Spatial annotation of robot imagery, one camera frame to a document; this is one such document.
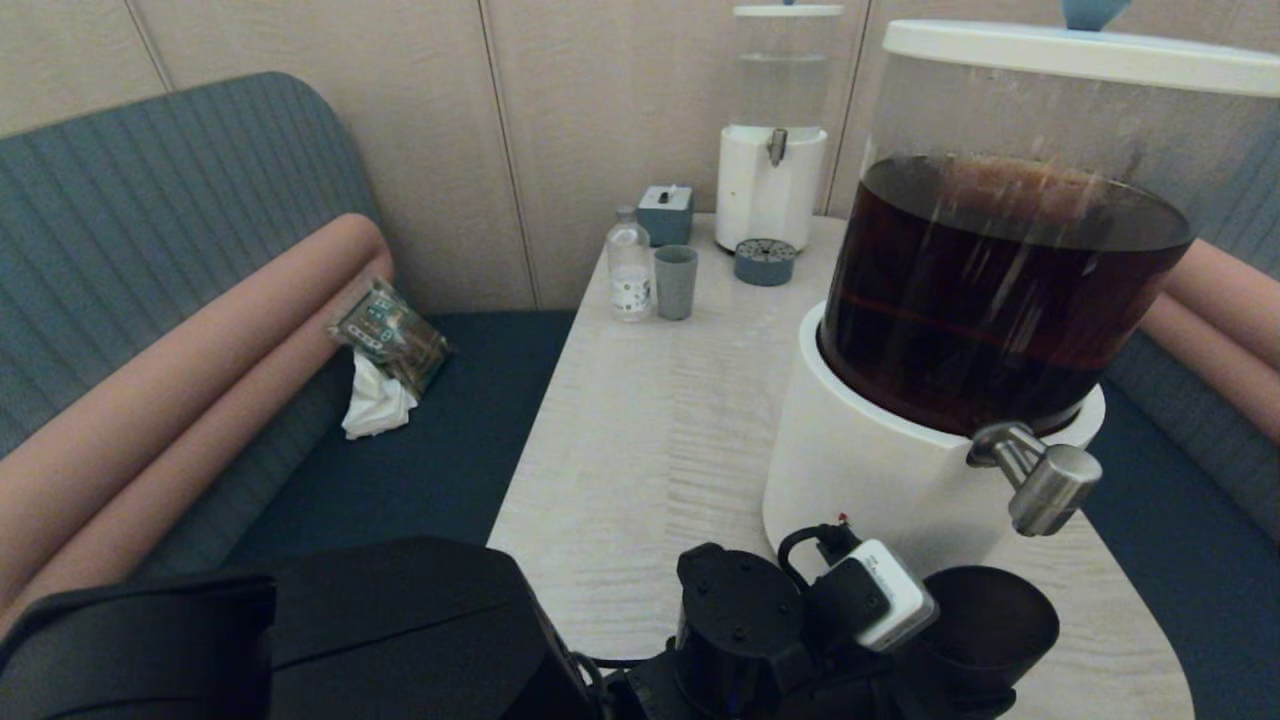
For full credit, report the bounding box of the small clear water dispenser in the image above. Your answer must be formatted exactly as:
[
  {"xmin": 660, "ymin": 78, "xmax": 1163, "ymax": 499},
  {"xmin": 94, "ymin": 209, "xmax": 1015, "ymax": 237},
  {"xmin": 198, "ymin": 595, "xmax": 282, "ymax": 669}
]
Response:
[{"xmin": 715, "ymin": 14, "xmax": 841, "ymax": 253}]

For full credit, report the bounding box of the clear plastic bottle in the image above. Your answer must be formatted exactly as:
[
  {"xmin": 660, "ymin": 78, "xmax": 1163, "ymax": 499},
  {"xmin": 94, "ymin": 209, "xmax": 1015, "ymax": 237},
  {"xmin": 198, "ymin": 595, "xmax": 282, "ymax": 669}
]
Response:
[{"xmin": 607, "ymin": 205, "xmax": 654, "ymax": 322}]

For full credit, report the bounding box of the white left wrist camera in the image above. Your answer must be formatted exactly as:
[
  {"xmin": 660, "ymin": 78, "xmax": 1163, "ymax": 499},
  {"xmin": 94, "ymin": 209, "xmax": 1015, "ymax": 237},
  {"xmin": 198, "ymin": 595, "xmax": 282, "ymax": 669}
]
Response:
[{"xmin": 835, "ymin": 540, "xmax": 939, "ymax": 653}]

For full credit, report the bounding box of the large metal dispenser tap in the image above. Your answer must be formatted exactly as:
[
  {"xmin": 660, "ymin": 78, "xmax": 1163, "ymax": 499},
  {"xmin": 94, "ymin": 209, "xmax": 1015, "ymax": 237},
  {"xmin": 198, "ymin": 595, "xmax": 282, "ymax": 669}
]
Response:
[{"xmin": 968, "ymin": 422, "xmax": 1104, "ymax": 538}]

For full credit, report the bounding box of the grey-blue tissue box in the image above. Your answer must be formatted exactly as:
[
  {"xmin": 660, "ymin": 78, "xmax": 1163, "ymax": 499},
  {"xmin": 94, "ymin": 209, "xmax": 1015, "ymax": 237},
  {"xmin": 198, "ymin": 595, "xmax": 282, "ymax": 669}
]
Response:
[{"xmin": 637, "ymin": 184, "xmax": 695, "ymax": 247}]

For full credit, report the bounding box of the dark blue seat cushion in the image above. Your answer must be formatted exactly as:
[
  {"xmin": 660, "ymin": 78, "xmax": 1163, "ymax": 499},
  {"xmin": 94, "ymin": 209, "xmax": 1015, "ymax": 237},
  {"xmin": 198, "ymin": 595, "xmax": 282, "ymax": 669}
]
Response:
[
  {"xmin": 225, "ymin": 310, "xmax": 579, "ymax": 573},
  {"xmin": 1080, "ymin": 385, "xmax": 1280, "ymax": 720}
]

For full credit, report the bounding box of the grey-blue plastic cup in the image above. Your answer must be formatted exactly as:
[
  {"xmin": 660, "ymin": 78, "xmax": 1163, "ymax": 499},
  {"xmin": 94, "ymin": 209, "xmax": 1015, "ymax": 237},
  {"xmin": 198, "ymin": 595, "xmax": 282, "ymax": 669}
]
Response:
[{"xmin": 655, "ymin": 244, "xmax": 699, "ymax": 321}]

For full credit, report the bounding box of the black camera cable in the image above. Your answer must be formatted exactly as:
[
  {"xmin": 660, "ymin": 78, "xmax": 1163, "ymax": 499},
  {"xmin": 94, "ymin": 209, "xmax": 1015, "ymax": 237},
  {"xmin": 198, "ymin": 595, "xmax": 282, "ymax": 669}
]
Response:
[{"xmin": 778, "ymin": 522, "xmax": 861, "ymax": 593}]

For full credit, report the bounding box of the green snack packet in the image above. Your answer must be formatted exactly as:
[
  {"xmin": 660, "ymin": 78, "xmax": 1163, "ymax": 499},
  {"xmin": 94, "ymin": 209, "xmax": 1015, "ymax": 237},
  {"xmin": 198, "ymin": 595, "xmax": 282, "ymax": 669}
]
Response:
[{"xmin": 328, "ymin": 276, "xmax": 453, "ymax": 397}]

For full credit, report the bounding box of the small white dispenser lid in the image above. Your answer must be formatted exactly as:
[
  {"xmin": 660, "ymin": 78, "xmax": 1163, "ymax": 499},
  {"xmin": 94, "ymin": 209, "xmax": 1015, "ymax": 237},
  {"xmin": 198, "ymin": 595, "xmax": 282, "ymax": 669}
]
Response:
[{"xmin": 731, "ymin": 0, "xmax": 844, "ymax": 19}]

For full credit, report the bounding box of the crumpled white tissue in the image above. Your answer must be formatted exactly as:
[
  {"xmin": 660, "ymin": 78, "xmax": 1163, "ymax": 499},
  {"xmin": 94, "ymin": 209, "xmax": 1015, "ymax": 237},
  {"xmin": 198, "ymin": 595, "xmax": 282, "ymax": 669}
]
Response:
[{"xmin": 342, "ymin": 348, "xmax": 421, "ymax": 440}]

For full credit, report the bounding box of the small perforated drip tray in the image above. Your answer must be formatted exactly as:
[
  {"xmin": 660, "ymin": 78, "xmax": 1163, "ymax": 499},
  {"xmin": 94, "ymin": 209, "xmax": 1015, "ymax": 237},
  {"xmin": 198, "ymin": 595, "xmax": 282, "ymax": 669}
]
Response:
[{"xmin": 733, "ymin": 237, "xmax": 798, "ymax": 287}]

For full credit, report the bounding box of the large dark tea dispenser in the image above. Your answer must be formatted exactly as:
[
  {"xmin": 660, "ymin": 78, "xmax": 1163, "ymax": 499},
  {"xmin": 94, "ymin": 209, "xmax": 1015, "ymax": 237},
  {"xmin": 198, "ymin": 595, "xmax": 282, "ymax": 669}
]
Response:
[{"xmin": 763, "ymin": 50, "xmax": 1273, "ymax": 581}]

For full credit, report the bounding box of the large white dispenser lid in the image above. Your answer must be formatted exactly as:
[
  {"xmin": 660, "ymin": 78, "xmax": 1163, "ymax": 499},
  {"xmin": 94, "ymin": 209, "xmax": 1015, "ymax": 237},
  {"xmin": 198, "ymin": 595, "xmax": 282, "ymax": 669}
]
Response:
[{"xmin": 883, "ymin": 0, "xmax": 1280, "ymax": 98}]

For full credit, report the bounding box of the black tapered cup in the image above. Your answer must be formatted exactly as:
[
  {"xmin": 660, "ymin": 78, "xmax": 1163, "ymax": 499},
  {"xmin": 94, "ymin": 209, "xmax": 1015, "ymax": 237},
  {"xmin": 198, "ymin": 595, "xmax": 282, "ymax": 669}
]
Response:
[{"xmin": 918, "ymin": 565, "xmax": 1061, "ymax": 703}]

